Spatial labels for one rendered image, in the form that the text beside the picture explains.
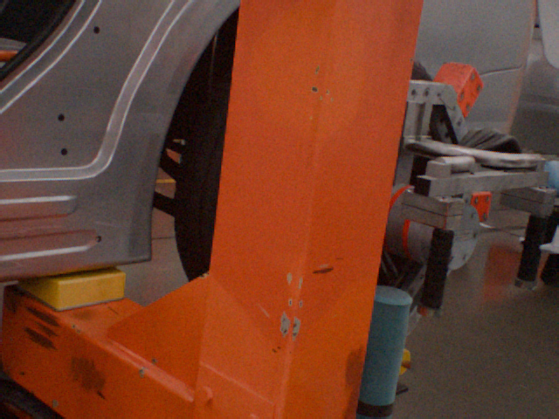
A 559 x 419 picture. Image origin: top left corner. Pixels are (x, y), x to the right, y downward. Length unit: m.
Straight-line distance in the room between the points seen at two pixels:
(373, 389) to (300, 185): 0.67
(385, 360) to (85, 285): 0.55
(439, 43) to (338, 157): 1.11
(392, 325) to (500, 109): 1.01
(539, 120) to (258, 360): 3.12
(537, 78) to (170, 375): 3.07
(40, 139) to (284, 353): 0.56
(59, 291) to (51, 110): 0.30
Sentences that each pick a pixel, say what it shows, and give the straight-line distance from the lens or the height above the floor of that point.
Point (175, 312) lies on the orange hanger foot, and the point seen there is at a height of 0.77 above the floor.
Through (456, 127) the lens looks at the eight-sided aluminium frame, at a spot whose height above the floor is 1.03.
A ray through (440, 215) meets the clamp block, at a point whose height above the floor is 0.92.
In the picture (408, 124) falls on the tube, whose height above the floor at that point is 1.04.
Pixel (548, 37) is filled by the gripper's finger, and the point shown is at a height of 1.19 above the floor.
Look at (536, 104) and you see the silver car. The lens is 3.99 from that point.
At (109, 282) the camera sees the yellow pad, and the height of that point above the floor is 0.72.
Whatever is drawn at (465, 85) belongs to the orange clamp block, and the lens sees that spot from 1.71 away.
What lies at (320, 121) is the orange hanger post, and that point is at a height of 1.09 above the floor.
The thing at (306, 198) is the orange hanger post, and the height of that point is 1.00.
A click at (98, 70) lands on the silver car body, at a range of 1.35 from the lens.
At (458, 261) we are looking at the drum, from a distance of 1.55.
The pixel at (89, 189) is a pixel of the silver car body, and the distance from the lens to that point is 1.35.
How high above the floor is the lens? 1.17
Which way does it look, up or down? 12 degrees down
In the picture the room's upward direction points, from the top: 8 degrees clockwise
